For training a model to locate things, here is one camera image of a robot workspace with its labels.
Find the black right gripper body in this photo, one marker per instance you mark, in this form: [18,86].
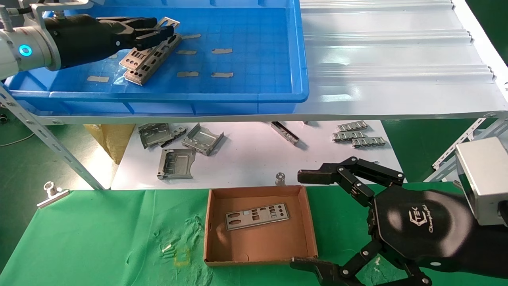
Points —
[420,226]

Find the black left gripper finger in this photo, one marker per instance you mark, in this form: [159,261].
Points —
[154,33]
[135,22]

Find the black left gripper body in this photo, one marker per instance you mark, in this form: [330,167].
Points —
[83,37]

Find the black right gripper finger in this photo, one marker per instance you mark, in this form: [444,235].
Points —
[317,268]
[317,176]

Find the metal IO shield plate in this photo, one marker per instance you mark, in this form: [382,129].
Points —
[158,59]
[135,59]
[258,216]

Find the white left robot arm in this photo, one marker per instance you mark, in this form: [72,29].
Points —
[12,59]

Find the brown cardboard box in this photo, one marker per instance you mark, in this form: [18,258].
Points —
[262,246]

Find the blue plastic tray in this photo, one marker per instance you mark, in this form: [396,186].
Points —
[258,47]

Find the grey tape strip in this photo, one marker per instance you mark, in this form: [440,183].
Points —
[222,74]
[192,36]
[188,74]
[98,79]
[222,51]
[114,56]
[187,52]

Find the small silver binder clip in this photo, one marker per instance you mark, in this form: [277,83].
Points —
[280,177]

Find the narrow metal bar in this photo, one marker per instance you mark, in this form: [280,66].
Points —
[285,133]

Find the slotted steel shelf leg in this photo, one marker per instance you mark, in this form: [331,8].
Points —
[441,166]
[43,135]

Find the white board sheet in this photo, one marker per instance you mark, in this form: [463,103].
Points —
[246,159]

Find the yellow woven sack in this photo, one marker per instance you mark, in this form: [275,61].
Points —
[111,139]

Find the white metal shelf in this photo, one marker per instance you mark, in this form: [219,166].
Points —
[377,59]

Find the white tape scrap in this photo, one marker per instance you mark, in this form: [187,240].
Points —
[167,248]

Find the large silver binder clip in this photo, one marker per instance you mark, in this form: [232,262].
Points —
[51,194]

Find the green cloth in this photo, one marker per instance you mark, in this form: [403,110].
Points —
[99,238]

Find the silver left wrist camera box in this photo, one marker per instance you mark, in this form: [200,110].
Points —
[55,4]

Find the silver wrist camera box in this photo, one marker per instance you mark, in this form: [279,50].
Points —
[55,4]
[484,178]

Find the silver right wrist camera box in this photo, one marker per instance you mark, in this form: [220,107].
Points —
[484,178]

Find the grey stamped metal bracket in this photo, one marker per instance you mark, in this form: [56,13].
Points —
[156,135]

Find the U-shaped metal bracket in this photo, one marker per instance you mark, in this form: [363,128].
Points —
[204,140]

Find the flat metal frame plate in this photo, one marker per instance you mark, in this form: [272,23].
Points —
[176,163]

